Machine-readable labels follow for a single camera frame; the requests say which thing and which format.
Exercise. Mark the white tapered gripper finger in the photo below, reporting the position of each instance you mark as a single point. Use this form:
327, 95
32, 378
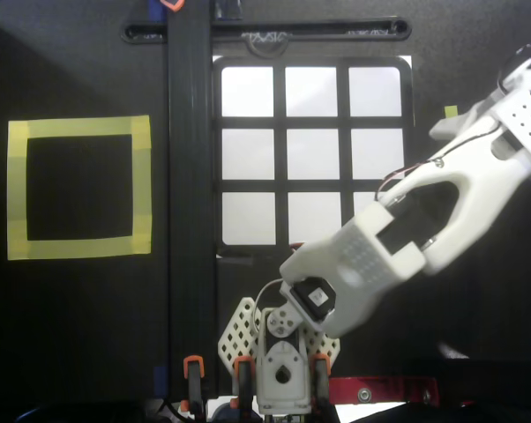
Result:
457, 125

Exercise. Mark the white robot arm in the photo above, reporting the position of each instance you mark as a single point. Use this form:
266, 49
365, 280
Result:
358, 260

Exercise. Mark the black white nine-square grid mat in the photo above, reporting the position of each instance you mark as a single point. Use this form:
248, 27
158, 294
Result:
311, 152

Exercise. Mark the small yellow tape mark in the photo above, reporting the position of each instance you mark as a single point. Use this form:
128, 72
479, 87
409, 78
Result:
450, 111

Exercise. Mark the black slotted bar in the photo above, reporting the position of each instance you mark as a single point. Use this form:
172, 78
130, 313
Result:
327, 29

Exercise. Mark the red metal bar clamp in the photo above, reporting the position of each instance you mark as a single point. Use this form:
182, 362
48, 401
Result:
393, 388

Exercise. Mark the black ribbed plank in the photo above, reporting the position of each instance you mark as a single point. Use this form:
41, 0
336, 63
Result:
190, 198

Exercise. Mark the orange black spring clamp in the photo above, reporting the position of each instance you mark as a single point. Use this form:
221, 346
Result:
194, 379
243, 379
173, 4
320, 374

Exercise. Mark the blue tape piece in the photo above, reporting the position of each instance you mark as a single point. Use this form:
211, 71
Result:
156, 9
159, 380

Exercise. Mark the yellow tape square outline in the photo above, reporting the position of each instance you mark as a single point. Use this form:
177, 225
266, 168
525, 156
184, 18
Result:
71, 128

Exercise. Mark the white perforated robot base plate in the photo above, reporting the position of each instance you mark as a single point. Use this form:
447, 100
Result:
234, 335

